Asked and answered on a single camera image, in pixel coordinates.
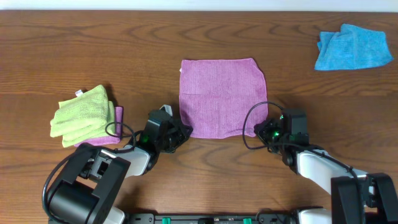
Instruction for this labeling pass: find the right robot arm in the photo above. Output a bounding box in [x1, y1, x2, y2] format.
[254, 109, 397, 224]

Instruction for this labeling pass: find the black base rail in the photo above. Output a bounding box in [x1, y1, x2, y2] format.
[123, 212, 300, 224]

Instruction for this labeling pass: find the left black cable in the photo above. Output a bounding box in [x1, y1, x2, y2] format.
[42, 121, 137, 218]

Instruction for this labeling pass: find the blue microfiber cloth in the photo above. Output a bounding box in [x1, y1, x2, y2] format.
[315, 24, 394, 71]

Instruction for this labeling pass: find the purple microfiber cloth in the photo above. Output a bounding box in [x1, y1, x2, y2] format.
[179, 58, 268, 139]

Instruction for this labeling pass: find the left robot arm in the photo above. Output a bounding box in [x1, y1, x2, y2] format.
[42, 105, 193, 224]

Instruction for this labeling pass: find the purple folded cloth under green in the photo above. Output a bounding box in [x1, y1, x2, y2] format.
[75, 106, 124, 147]

